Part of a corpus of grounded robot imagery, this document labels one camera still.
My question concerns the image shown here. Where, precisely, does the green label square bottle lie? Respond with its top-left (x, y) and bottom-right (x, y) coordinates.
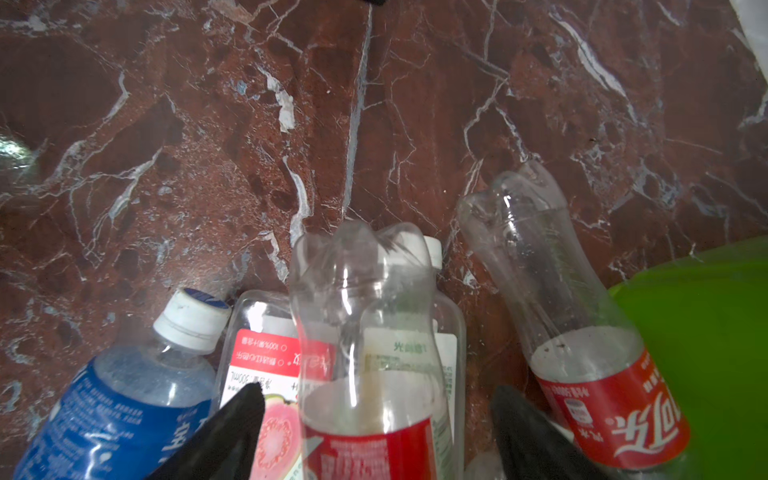
top-left (419, 235), bottom-right (468, 480)

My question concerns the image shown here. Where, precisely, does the coca cola bottle near bin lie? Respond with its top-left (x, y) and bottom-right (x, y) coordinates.
top-left (458, 161), bottom-right (697, 479)

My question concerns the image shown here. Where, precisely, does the blue label water bottle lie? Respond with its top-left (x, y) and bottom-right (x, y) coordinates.
top-left (13, 288), bottom-right (230, 479)

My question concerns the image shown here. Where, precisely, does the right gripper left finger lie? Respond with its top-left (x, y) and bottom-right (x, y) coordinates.
top-left (148, 383), bottom-right (266, 479)

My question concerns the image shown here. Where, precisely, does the pink guava label bottle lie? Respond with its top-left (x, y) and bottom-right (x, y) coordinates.
top-left (214, 290), bottom-right (303, 479)

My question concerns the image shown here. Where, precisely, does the red label clear bottle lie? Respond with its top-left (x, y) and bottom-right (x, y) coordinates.
top-left (289, 221), bottom-right (455, 479)

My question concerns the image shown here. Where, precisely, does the green plastic trash bin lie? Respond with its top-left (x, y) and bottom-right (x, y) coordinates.
top-left (610, 237), bottom-right (767, 479)

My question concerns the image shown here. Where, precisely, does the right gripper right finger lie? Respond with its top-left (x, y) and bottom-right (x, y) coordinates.
top-left (490, 385), bottom-right (609, 480)

